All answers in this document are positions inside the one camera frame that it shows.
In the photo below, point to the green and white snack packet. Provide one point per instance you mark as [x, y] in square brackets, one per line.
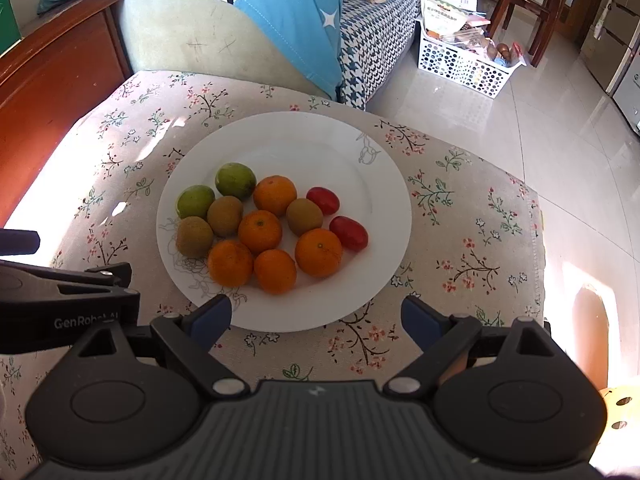
[445, 15]

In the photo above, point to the pale green sofa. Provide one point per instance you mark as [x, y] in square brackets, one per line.
[175, 40]

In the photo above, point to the white plate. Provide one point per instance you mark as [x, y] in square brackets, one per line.
[300, 150]

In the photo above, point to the houndstooth sofa cover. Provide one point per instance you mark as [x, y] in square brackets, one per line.
[375, 35]

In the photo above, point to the red cherry tomato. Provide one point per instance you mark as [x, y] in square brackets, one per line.
[348, 233]
[322, 200]

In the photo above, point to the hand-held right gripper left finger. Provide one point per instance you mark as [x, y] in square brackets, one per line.
[212, 316]

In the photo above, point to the brown kiwi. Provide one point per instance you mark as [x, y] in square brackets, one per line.
[304, 216]
[194, 236]
[225, 216]

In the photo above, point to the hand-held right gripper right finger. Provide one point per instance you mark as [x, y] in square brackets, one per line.
[420, 317]

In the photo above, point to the orange mandarin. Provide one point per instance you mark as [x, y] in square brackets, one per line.
[230, 262]
[275, 271]
[259, 231]
[274, 195]
[318, 252]

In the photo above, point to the silver refrigerator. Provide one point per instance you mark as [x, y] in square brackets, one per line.
[617, 45]

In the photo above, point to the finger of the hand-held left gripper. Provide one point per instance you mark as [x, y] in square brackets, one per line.
[20, 242]
[30, 277]

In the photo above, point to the green jujube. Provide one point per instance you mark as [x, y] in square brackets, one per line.
[195, 201]
[235, 180]

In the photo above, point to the wooden chair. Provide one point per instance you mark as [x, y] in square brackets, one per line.
[537, 5]

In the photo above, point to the floral tablecloth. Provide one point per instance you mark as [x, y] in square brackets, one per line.
[475, 220]

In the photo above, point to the white perforated basket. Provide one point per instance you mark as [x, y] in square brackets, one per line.
[460, 67]

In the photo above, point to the green cardboard box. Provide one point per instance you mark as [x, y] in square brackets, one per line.
[9, 15]

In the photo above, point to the blue printed blanket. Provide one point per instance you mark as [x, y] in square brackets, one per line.
[290, 15]

